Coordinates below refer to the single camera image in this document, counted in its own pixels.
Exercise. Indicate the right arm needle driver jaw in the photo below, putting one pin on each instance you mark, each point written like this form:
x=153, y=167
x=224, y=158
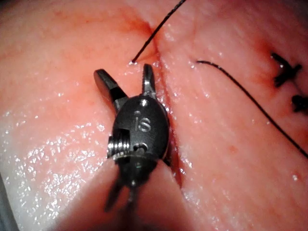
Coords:
x=107, y=83
x=149, y=81

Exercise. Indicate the black stitching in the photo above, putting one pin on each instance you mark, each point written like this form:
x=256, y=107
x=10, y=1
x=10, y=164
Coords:
x=286, y=72

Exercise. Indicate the right arm needle driver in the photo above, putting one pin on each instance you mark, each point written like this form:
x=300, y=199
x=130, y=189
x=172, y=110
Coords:
x=142, y=130

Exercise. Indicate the black thread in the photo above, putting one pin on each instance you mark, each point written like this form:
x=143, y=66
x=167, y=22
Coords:
x=154, y=36

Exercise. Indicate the tissue pad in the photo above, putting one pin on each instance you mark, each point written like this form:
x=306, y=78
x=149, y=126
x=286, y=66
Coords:
x=240, y=168

